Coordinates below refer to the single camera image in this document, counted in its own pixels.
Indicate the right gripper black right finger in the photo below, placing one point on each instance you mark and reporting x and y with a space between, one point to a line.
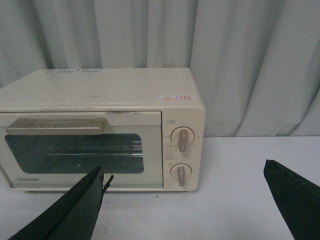
297 199

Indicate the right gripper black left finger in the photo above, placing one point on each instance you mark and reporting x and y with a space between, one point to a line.
74 215

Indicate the oven glass door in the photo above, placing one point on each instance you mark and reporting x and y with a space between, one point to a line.
27 167

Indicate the cream Toshiba toaster oven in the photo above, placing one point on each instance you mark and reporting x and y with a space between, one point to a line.
119 90

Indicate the upper beige temperature knob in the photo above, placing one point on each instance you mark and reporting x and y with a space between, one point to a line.
182 137

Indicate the white curtain backdrop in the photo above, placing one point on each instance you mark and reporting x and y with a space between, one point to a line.
256 62

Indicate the red warning sticker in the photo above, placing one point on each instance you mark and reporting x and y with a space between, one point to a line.
177 98

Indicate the metal wire oven rack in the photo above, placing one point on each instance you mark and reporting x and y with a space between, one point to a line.
104 145

